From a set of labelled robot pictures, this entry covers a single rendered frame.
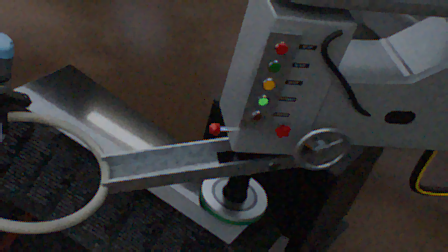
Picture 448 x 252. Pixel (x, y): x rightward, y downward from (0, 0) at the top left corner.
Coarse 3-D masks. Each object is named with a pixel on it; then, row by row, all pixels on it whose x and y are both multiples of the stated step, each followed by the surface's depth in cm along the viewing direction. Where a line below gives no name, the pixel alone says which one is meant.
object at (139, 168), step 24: (192, 144) 172; (216, 144) 172; (120, 168) 174; (144, 168) 173; (168, 168) 171; (192, 168) 164; (216, 168) 164; (240, 168) 164; (264, 168) 165; (288, 168) 166; (120, 192) 167
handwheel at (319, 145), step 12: (312, 132) 144; (324, 132) 143; (336, 132) 144; (300, 144) 146; (312, 144) 146; (324, 144) 147; (336, 144) 147; (348, 144) 147; (300, 156) 149; (324, 156) 148; (336, 156) 151; (312, 168) 152; (324, 168) 152
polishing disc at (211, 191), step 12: (216, 180) 184; (252, 180) 187; (204, 192) 179; (216, 192) 180; (252, 192) 182; (264, 192) 183; (216, 204) 176; (228, 204) 177; (240, 204) 177; (252, 204) 178; (264, 204) 179; (228, 216) 173; (240, 216) 174; (252, 216) 174
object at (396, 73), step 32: (416, 32) 152; (352, 64) 146; (384, 64) 147; (416, 64) 145; (352, 96) 141; (384, 96) 145; (416, 96) 146; (352, 128) 152; (384, 128) 153; (416, 128) 154; (320, 160) 161
